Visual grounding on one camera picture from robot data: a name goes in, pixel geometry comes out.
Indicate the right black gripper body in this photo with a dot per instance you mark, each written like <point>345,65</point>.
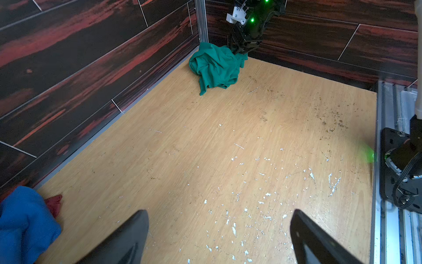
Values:
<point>250,19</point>

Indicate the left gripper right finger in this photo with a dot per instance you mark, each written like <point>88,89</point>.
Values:
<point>312,245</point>

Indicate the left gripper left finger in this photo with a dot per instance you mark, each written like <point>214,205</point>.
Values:
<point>125,245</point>

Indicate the green cloth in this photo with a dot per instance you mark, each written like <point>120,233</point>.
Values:
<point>217,67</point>

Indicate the dark red cloth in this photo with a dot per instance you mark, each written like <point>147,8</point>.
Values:
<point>54,205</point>

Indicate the blue cloth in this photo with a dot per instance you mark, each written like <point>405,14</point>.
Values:
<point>27,227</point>

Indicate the aluminium front rail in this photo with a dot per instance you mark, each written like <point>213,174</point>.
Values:
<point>396,223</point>

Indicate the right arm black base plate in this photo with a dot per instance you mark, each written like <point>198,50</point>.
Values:
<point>408,195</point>

